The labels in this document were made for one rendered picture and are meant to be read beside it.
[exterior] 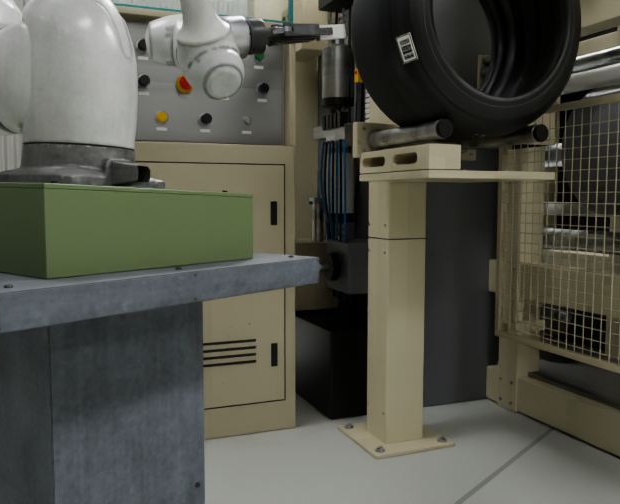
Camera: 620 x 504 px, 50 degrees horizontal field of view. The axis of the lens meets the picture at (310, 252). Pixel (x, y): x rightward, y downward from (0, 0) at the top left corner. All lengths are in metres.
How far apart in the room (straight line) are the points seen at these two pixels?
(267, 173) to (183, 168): 0.26
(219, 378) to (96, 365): 1.18
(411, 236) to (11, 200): 1.34
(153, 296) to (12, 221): 0.19
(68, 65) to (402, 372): 1.38
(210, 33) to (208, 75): 0.08
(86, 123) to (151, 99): 1.09
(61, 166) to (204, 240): 0.21
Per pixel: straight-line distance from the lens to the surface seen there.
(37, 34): 0.99
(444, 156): 1.57
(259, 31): 1.48
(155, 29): 1.43
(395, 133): 1.73
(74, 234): 0.80
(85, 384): 0.91
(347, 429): 2.16
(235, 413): 2.12
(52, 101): 0.96
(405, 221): 1.95
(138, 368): 0.95
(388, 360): 1.98
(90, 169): 0.94
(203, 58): 1.26
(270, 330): 2.08
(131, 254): 0.84
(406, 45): 1.55
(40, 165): 0.96
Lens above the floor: 0.74
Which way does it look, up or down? 5 degrees down
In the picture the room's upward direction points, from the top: straight up
